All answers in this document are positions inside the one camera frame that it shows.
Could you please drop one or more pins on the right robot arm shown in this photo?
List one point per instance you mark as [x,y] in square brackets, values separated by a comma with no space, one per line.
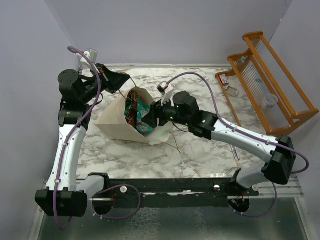
[275,153]

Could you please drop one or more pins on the dark brown chocolate packet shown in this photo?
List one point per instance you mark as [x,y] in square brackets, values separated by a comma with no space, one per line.
[134,117]

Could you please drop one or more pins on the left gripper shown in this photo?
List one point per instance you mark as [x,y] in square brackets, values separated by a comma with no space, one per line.
[113,81]

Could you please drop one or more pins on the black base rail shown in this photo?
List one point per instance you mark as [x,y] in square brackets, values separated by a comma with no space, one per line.
[129,193]

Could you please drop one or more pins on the wooden rack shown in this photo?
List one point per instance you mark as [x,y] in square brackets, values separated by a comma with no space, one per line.
[260,71]

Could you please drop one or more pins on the green marker pen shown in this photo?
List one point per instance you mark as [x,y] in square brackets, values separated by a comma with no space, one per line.
[237,159]

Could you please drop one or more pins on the orange pink snack packet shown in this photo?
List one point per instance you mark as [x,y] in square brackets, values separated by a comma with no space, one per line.
[135,96]

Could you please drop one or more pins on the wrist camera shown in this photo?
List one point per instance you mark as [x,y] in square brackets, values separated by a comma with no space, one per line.
[91,54]
[166,91]

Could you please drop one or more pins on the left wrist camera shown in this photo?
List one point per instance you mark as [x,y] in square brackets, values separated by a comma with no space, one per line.
[91,54]

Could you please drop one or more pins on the clear plastic cup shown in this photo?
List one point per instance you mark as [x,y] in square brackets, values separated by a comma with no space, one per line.
[270,100]

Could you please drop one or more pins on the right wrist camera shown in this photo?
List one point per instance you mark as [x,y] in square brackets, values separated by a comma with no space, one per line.
[166,91]

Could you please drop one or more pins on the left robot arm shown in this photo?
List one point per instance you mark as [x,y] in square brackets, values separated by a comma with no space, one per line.
[62,195]

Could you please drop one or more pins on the teal snack packet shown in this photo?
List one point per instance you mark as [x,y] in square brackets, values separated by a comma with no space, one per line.
[141,105]

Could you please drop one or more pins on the beige paper bag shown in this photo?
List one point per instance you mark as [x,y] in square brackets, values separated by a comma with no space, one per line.
[122,119]

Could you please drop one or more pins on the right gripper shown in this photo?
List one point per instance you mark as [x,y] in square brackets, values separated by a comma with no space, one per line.
[156,111]

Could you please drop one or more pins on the small red card box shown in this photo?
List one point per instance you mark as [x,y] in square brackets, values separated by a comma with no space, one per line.
[223,78]

